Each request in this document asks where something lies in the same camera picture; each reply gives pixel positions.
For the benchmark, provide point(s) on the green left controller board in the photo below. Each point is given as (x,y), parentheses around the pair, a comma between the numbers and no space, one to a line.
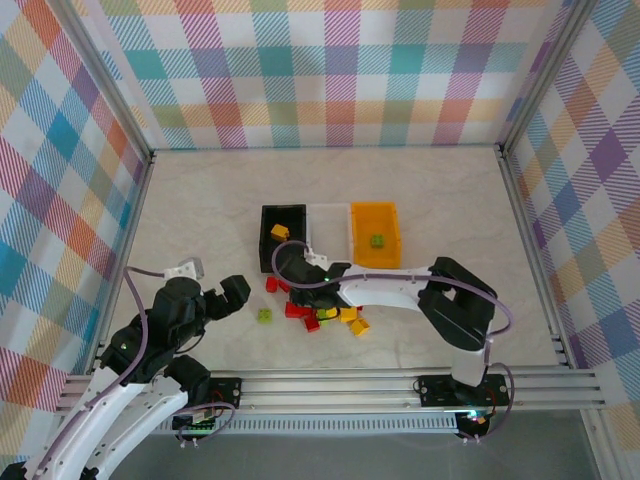
(200,426)

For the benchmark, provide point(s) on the orange plastic bin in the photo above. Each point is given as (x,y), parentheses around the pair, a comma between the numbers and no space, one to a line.
(375,220)

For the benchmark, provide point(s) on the red lego brick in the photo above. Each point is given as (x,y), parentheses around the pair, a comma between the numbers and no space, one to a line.
(296,310)
(284,286)
(271,284)
(312,324)

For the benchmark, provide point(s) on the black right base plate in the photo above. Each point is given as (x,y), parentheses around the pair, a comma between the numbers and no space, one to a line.
(435,390)

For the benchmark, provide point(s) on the right controller board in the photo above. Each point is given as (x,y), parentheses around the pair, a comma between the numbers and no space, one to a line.
(477,421)

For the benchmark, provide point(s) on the green two-by-two lego brick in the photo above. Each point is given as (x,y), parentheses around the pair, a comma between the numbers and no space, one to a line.
(327,316)

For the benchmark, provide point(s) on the aluminium frame post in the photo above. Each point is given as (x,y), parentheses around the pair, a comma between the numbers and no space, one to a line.
(107,85)
(545,75)

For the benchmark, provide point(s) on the aluminium side rail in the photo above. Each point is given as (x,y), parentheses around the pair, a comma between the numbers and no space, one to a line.
(125,260)
(535,260)

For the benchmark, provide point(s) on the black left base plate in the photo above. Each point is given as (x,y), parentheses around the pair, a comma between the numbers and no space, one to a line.
(227,392)

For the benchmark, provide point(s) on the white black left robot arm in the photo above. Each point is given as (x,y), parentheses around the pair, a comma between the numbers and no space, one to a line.
(150,405)

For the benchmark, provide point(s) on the white plastic bin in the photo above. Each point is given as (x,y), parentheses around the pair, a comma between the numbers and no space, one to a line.
(327,225)

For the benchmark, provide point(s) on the black plastic bin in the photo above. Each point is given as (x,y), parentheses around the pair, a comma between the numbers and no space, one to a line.
(267,250)

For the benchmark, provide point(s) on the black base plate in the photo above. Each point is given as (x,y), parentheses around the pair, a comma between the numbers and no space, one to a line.
(227,392)
(435,390)

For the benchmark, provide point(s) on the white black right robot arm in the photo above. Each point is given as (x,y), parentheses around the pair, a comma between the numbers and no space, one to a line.
(380,295)

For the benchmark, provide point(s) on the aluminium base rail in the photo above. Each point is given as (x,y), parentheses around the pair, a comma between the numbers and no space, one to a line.
(325,390)

